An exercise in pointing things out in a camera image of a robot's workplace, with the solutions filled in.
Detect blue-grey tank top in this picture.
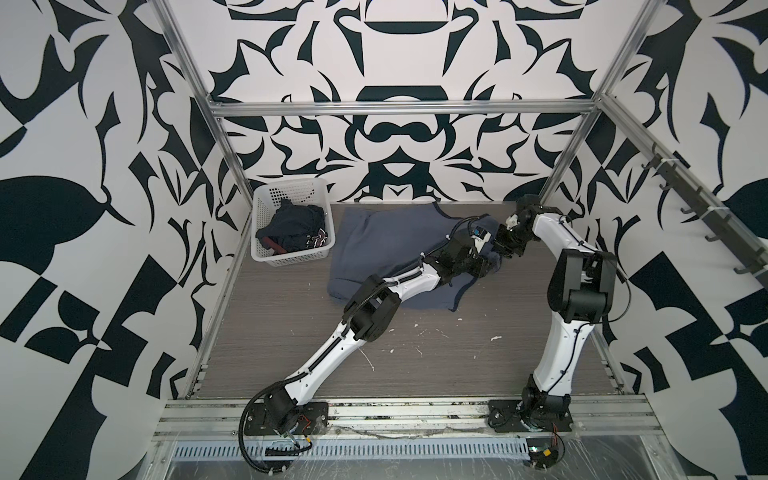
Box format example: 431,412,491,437
327,203,477,311

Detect white plastic laundry basket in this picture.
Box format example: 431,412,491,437
250,178,336,267

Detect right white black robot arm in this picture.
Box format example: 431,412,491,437
494,194,617,418

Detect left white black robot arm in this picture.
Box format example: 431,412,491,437
260,222,495,433

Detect dark navy tank top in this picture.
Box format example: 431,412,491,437
255,199,328,254

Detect maroon tank top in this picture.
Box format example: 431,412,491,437
260,237,287,255

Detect green circuit board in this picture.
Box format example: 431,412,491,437
525,436,564,470

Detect aluminium frame back crossbar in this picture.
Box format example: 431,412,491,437
208,99,595,118

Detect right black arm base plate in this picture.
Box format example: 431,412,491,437
486,396,573,433

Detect white slotted cable duct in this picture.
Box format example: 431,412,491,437
173,437,530,461

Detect aluminium front rail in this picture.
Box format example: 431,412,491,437
153,395,663,440

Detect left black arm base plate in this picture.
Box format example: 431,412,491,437
244,402,329,436

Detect grey wall hook rack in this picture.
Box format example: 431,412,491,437
640,143,767,289

